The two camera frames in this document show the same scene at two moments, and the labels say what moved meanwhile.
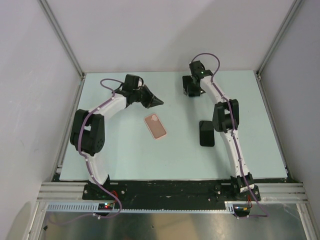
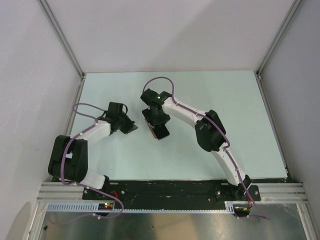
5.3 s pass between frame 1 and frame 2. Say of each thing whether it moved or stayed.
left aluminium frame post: stayed
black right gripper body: moved
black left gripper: moved
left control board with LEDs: stayed
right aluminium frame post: stayed
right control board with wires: stayed
